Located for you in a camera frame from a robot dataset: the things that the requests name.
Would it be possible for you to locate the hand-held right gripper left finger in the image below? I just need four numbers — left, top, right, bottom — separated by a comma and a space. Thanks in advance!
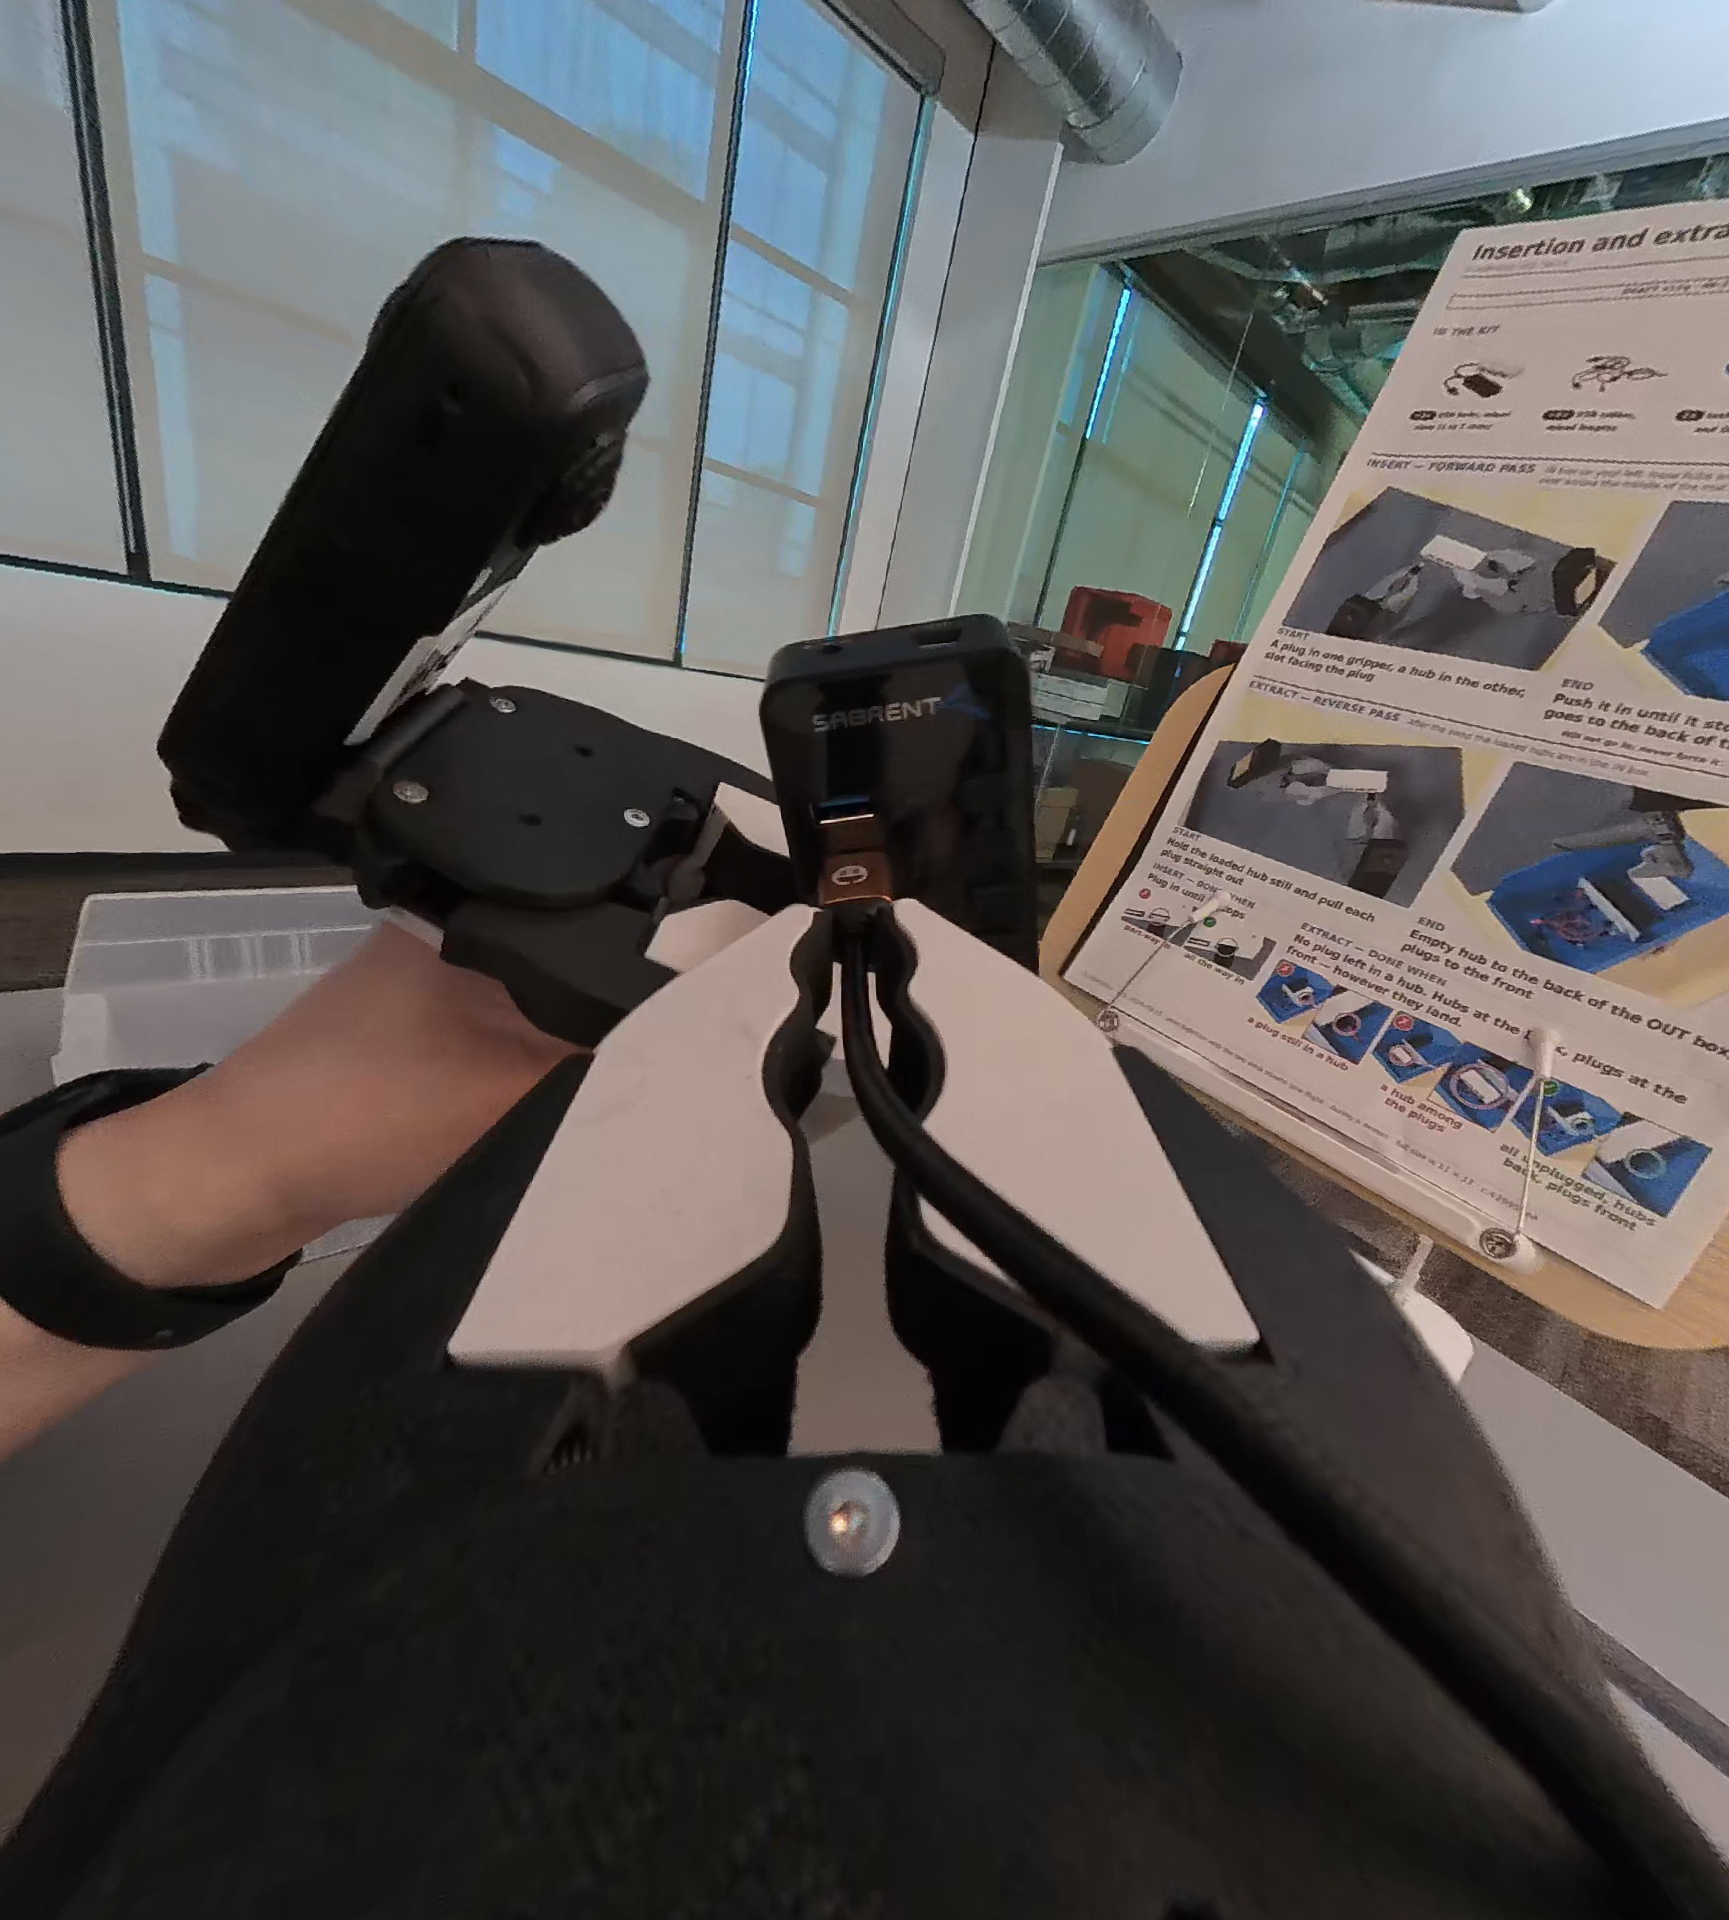
447, 904, 838, 1455

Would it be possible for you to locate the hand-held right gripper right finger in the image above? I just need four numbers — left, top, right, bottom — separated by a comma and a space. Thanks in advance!
879, 896, 1265, 1455

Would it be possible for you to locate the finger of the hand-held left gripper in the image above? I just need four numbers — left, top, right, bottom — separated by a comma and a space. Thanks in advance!
646, 896, 791, 978

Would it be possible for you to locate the black usb cable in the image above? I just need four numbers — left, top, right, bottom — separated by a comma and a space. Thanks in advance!
801, 794, 1729, 1920

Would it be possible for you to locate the black usb hub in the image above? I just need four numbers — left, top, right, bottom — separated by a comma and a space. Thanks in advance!
763, 614, 1040, 978

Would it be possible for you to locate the person's left hand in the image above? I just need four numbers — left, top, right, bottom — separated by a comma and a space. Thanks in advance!
196, 922, 597, 1271

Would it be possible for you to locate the large window with blinds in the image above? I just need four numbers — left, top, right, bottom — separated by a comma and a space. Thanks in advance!
0, 0, 933, 678

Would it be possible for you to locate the clear plastic bin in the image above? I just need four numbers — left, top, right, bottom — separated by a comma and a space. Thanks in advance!
55, 884, 417, 1262

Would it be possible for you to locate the red box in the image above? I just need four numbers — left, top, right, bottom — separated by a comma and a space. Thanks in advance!
1058, 585, 1180, 681

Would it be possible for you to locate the black wristband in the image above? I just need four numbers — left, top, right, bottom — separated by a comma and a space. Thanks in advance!
0, 1064, 302, 1352

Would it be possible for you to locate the printed instruction sheet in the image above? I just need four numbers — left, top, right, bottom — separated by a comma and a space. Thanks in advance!
1067, 187, 1729, 1308

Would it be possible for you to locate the metal wire clip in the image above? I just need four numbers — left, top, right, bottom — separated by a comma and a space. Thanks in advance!
1478, 1021, 1559, 1272
1097, 900, 1214, 1038

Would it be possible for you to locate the silver ventilation duct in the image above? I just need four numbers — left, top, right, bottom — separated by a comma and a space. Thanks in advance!
966, 0, 1184, 164

